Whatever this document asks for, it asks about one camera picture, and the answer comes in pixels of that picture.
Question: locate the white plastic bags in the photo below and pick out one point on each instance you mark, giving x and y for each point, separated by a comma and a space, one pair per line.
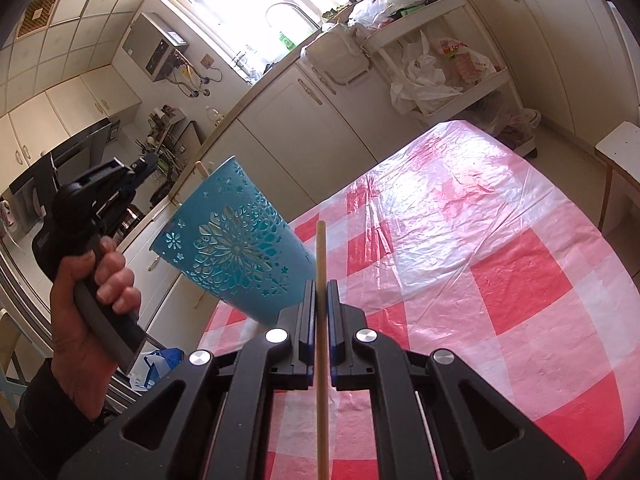
425, 75

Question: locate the white hanging bin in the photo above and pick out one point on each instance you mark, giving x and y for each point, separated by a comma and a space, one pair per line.
335, 55

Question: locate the red checked plastic tablecloth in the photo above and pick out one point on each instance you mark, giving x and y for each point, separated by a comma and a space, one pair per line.
475, 285

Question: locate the cream wall cabinet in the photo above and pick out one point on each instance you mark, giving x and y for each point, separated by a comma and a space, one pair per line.
65, 110

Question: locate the blue perforated utensil holder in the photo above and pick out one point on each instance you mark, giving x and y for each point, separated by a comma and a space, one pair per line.
235, 250

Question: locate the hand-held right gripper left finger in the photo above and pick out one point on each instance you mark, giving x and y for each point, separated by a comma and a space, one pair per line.
302, 330

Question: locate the ceiling vent grille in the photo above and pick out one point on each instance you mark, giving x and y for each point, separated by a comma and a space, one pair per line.
37, 15

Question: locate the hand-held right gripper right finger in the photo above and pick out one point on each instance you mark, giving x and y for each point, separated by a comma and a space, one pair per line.
342, 330

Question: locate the silver water heater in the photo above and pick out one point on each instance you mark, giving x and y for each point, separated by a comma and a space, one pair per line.
150, 45

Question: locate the green dish soap bottle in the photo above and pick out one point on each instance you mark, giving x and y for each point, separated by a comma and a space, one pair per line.
286, 40

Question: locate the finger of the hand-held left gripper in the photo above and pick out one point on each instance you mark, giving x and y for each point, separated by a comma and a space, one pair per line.
137, 165
125, 195

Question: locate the white stool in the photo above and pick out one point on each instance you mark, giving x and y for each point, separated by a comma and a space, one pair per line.
622, 142

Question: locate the black range hood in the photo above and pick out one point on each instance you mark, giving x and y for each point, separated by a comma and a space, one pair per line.
75, 150

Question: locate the blue plastic bag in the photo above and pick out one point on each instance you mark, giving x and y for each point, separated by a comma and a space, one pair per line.
160, 360

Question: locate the clear plastic bottle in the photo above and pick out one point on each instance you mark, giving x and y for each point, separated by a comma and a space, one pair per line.
215, 117

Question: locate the person's left hand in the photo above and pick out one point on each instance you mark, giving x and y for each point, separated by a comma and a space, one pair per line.
75, 340

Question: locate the white utility cart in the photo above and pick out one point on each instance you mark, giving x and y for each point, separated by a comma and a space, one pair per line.
410, 22

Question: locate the chrome kitchen faucet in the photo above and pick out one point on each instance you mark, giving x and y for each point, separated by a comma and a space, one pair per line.
295, 5

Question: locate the cream base cabinet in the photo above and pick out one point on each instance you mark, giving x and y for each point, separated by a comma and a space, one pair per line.
550, 35
165, 280
310, 125

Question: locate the wall socket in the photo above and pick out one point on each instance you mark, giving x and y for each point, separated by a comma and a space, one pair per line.
207, 61

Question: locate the clear plastic bag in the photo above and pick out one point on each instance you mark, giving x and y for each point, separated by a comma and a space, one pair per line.
385, 5

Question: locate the person's left forearm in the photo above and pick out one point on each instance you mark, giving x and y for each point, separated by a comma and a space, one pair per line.
45, 410

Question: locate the wall spice rack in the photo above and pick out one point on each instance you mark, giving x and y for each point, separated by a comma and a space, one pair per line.
162, 117

